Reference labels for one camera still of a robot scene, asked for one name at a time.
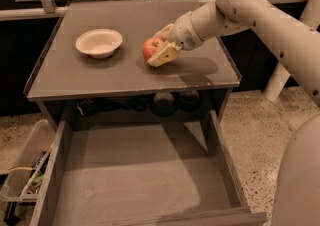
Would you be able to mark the dark round can left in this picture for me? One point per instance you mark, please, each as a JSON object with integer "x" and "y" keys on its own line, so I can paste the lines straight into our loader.
{"x": 163, "y": 99}

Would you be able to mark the dark round can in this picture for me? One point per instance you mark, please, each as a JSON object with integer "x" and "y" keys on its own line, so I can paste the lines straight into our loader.
{"x": 163, "y": 99}
{"x": 189, "y": 97}

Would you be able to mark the red apple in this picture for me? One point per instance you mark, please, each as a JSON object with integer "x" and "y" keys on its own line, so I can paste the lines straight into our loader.
{"x": 151, "y": 47}

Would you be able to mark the dark round can right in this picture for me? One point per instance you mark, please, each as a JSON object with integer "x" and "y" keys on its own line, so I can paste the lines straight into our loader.
{"x": 189, "y": 97}

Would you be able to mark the open grey top drawer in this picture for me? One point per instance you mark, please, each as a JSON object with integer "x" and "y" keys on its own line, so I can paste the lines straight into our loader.
{"x": 167, "y": 173}

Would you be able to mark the metal rail with brackets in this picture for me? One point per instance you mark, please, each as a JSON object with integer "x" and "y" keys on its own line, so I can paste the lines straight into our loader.
{"x": 55, "y": 8}

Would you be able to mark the grey cabinet with counter top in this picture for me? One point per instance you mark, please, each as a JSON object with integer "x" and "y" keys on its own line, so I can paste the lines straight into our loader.
{"x": 62, "y": 73}

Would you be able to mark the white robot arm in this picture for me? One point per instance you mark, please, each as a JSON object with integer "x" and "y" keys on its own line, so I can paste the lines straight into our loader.
{"x": 297, "y": 47}

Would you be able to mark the clear plastic storage bin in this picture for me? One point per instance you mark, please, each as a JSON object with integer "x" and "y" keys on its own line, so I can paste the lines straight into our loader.
{"x": 25, "y": 178}

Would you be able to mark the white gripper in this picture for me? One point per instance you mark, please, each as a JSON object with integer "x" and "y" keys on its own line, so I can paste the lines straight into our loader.
{"x": 183, "y": 33}

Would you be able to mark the white paper bowl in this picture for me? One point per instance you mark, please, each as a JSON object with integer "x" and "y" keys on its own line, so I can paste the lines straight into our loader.
{"x": 99, "y": 43}

